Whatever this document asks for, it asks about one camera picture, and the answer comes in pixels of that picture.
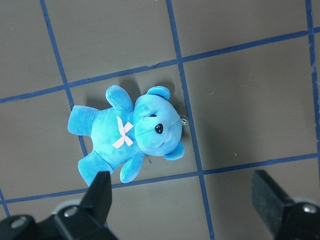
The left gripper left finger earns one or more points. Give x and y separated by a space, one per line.
86 221

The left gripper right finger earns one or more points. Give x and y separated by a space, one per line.
286 217

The blue teddy bear plush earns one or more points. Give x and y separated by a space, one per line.
125 133

